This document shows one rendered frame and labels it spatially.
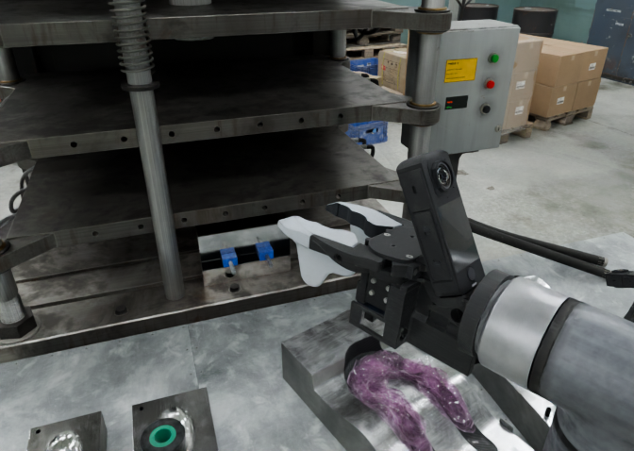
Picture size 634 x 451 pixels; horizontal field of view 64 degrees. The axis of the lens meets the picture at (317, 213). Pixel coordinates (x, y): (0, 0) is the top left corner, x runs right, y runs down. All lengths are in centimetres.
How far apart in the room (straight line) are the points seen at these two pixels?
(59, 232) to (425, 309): 116
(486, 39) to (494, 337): 137
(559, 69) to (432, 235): 516
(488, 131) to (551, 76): 379
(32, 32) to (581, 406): 123
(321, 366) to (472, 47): 105
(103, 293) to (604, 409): 143
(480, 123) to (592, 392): 144
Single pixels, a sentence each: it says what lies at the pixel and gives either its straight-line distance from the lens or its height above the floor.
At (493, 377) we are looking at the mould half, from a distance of 122.
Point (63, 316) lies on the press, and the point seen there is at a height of 79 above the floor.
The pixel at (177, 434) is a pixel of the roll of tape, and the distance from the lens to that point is 103.
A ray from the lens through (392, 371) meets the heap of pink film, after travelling 113.
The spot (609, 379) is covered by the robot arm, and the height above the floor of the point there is 146.
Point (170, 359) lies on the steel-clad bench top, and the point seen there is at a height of 80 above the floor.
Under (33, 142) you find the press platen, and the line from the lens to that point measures 137.
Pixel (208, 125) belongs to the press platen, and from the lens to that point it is 135.
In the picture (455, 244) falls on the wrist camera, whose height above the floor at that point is 149.
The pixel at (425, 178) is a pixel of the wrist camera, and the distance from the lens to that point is 39.
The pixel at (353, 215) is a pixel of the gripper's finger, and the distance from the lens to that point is 51.
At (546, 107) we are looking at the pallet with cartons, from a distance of 561.
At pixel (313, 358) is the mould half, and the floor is 91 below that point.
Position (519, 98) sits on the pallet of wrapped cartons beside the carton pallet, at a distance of 511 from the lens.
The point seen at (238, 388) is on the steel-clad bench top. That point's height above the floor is 80.
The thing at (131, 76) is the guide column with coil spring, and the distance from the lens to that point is 126.
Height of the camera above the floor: 170
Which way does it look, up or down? 28 degrees down
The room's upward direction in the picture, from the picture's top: straight up
